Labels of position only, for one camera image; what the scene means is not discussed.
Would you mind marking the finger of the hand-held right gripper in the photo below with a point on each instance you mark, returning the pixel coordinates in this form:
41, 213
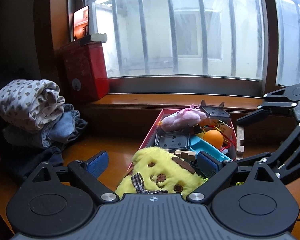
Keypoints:
252, 117
287, 150

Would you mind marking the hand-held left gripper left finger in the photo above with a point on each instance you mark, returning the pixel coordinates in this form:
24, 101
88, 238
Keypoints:
98, 165

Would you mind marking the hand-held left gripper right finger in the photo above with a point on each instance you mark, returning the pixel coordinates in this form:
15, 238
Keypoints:
207, 166

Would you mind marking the wooden puzzle piece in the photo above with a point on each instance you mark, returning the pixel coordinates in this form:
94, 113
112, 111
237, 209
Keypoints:
183, 155
240, 140

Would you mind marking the black plastic tray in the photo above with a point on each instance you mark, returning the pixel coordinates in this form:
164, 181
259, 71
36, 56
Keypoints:
215, 112
173, 140

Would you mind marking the yellow plush toy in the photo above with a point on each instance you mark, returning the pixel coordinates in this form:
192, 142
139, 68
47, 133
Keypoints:
160, 165

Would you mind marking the pink storage box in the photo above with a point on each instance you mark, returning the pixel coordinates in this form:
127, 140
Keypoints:
150, 135

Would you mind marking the blue plastic case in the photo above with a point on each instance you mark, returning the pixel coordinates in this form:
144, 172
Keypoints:
207, 148

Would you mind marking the orange ball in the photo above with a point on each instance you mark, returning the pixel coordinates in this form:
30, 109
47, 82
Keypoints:
213, 138

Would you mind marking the white printed card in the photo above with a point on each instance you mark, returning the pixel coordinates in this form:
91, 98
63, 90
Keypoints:
222, 127

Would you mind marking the pink plush toy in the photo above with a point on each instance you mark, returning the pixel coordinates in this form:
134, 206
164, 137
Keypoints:
182, 120

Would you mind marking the folded blue jeans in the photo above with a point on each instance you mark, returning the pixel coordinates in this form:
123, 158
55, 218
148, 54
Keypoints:
57, 127

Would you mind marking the dark folded cloth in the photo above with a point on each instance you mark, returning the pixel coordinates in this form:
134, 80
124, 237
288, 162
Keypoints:
40, 158

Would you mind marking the tall red box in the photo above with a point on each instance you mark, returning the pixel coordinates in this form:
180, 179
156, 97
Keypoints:
87, 72

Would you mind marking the white patterned folded cloth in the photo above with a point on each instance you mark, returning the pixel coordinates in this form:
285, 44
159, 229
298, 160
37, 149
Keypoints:
22, 102

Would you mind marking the barred window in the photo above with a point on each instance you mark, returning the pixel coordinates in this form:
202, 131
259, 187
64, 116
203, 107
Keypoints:
190, 30

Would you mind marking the dark thick book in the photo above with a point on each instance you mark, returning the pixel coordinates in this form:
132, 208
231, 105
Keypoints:
95, 38

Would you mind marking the smartphone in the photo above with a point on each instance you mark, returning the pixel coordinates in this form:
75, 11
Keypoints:
80, 22

